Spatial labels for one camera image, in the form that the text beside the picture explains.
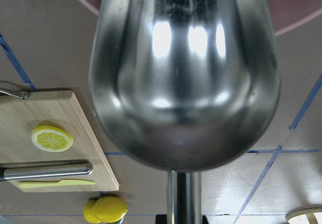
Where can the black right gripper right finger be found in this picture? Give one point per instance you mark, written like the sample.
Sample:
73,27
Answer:
204,220

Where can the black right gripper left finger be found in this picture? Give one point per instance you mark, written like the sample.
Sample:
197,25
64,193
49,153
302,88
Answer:
161,219

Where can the metal ice scoop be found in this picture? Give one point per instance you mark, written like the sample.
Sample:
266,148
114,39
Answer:
184,86

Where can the wooden cup tree stand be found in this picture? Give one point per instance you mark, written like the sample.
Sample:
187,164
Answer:
305,216

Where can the yellow lemon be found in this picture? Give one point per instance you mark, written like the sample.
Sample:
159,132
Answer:
110,209
88,213

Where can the steel muddler rod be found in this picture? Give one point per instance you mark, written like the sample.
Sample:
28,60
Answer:
46,171

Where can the yellow plastic knife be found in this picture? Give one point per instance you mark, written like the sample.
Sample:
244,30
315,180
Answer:
63,182

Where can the lemon slice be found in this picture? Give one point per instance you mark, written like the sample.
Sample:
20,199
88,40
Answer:
51,139

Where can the wooden cutting board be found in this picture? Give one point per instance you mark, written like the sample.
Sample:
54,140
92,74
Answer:
22,111

